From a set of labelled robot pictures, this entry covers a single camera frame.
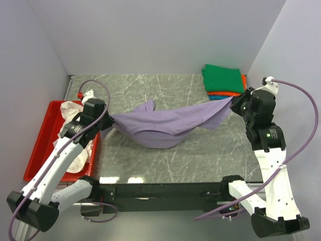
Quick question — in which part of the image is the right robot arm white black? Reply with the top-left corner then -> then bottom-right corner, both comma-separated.
231,88 -> 310,238

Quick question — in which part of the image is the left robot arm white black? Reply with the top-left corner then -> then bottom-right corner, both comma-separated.
7,98 -> 113,232

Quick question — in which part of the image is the green folded t shirt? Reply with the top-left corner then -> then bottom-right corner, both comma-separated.
201,64 -> 244,93

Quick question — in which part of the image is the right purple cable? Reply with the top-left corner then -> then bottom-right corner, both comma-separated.
193,79 -> 318,221

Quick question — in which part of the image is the white t shirt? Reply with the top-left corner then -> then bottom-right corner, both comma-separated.
52,89 -> 94,174

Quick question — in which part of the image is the black base beam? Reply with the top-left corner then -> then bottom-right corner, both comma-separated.
89,182 -> 235,212

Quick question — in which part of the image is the purple t shirt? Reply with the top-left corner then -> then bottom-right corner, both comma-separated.
111,97 -> 232,149

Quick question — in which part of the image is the orange folded t shirt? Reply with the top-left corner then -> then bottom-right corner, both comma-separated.
207,74 -> 247,97

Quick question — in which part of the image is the red plastic bin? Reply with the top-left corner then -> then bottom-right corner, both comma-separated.
24,100 -> 101,182

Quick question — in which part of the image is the purple cable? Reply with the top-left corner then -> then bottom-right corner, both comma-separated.
193,79 -> 318,221
9,79 -> 118,240

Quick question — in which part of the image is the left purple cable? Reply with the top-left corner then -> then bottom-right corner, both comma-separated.
9,79 -> 118,240

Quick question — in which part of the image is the blue folded t shirt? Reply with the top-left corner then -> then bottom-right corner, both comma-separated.
208,95 -> 232,100

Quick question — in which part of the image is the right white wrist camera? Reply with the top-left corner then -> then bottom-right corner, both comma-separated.
261,76 -> 279,96

